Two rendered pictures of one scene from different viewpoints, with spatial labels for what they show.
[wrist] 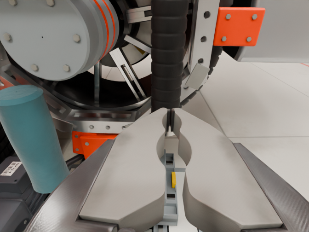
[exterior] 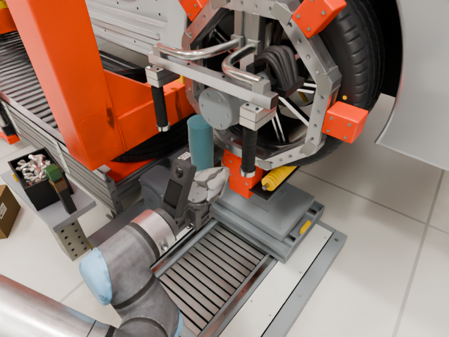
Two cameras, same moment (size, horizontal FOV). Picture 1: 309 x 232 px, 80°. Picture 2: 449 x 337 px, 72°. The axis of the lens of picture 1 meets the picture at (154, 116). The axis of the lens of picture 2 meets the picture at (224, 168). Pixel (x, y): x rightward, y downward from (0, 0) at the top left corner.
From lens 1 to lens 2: 0.64 m
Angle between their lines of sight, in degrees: 32
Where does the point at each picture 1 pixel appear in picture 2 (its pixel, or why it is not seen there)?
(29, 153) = (195, 154)
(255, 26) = (350, 131)
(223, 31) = (327, 126)
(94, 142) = (235, 162)
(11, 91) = (198, 118)
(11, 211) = not seen: hidden behind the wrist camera
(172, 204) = (288, 245)
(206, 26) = (317, 118)
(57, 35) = (220, 111)
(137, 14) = not seen: hidden behind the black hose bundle
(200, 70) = (310, 144)
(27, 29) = (209, 105)
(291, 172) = not seen: outside the picture
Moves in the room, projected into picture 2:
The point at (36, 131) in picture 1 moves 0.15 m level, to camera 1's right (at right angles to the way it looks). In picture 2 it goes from (202, 144) to (237, 162)
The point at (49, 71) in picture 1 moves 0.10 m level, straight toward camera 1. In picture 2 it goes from (213, 124) to (208, 144)
